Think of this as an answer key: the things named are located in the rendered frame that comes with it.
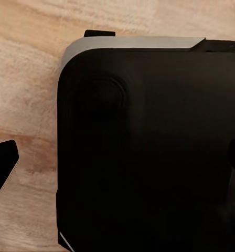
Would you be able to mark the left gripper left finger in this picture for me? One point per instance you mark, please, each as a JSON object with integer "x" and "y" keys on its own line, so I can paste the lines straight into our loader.
{"x": 8, "y": 159}

